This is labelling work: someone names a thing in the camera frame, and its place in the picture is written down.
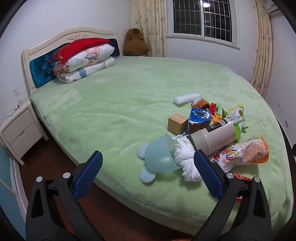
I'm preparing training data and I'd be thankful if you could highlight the cream headboard with blue padding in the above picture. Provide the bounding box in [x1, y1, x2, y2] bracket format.
[22, 27, 122, 94]

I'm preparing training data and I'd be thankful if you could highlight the clear plastic jar black label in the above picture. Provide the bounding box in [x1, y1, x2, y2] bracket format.
[190, 118, 238, 156]

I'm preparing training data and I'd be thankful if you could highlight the white tissue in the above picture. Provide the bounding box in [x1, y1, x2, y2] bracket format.
[171, 135, 204, 183]

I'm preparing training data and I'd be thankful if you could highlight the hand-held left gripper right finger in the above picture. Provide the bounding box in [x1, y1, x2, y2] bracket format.
[194, 149, 272, 241]

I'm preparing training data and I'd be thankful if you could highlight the red wrapper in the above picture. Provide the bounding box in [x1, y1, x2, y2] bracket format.
[233, 173, 252, 202]

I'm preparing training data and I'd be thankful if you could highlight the floral folded quilt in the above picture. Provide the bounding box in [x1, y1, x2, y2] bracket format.
[65, 44, 115, 73]
[55, 57, 115, 84]

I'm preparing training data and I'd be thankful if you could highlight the floral cream curtain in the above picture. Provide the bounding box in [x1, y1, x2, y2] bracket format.
[130, 0, 167, 58]
[249, 0, 273, 99]

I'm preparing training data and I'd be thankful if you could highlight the small brown plush toy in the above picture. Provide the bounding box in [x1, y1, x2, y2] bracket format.
[191, 98, 210, 109]

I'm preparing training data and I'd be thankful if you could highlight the white foam roll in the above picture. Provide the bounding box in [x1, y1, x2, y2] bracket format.
[172, 92, 201, 105]

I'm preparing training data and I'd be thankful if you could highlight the orange and white snack packet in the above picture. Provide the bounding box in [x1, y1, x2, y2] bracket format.
[207, 136, 269, 173]

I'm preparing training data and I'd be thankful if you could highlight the barred window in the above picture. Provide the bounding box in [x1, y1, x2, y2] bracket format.
[166, 0, 241, 50]

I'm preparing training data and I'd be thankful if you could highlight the white air conditioner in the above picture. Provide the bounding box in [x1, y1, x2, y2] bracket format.
[264, 0, 281, 16]

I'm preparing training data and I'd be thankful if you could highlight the blue snack packet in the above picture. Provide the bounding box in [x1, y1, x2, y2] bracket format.
[185, 107, 213, 136]

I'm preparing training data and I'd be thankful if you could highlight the large brown plush toy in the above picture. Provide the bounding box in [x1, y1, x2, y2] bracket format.
[123, 28, 150, 57]

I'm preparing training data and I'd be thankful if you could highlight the light blue eared cup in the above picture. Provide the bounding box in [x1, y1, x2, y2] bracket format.
[137, 133, 181, 185]

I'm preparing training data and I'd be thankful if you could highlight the green snack packet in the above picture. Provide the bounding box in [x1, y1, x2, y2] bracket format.
[222, 105, 248, 143]

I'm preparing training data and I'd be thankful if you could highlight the red folded blanket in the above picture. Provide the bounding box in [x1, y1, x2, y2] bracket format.
[51, 38, 111, 64]

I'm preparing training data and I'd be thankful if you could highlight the wooden box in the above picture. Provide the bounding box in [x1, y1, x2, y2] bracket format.
[167, 113, 189, 135]

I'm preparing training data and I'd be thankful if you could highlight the cream nightstand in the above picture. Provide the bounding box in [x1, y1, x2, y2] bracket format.
[0, 98, 49, 165]

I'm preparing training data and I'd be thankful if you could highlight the bed with green blanket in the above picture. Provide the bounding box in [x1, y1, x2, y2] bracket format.
[30, 56, 294, 234]

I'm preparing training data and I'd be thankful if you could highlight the small orange snack packet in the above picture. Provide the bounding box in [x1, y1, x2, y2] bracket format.
[211, 111, 223, 123]

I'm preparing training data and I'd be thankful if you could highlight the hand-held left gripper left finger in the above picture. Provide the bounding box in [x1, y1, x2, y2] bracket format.
[25, 150, 109, 241]

